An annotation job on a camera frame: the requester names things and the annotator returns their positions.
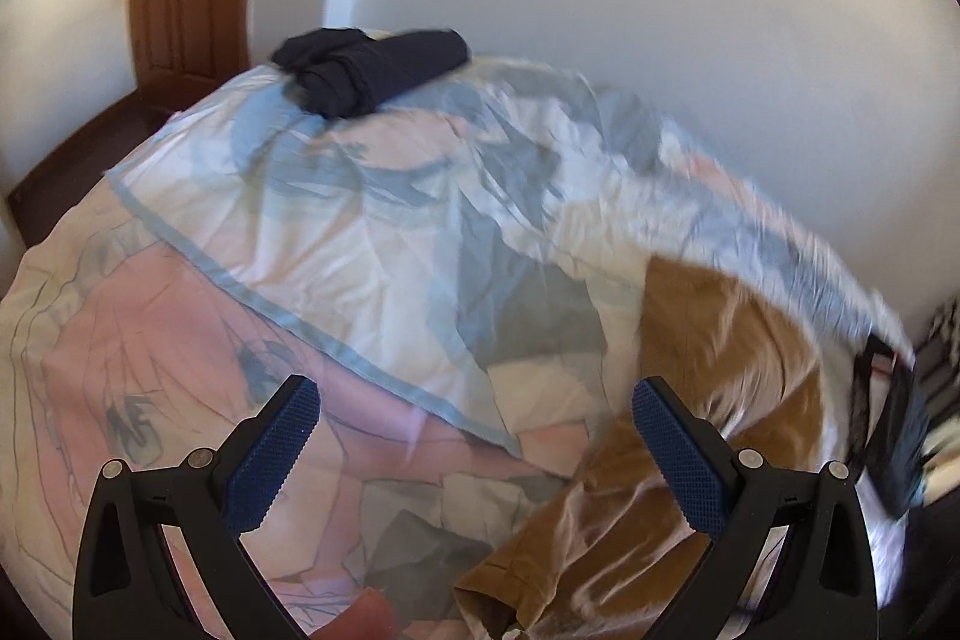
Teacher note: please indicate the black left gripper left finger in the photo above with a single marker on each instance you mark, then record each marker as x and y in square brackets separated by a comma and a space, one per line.
[126, 583]

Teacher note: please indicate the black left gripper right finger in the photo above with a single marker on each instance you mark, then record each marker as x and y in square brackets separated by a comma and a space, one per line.
[823, 584]

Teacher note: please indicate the brown corduroy garment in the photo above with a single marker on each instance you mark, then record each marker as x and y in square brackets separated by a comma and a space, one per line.
[720, 369]

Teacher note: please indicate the anime print bed sheet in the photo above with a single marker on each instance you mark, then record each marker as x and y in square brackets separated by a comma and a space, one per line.
[474, 277]

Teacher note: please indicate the brown wooden door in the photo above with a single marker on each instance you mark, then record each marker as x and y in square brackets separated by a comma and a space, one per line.
[183, 49]

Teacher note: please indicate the dark navy folded garment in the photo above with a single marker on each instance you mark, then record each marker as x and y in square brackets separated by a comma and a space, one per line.
[346, 73]

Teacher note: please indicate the black bag with red strap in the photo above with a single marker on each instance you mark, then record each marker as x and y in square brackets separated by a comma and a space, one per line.
[889, 450]

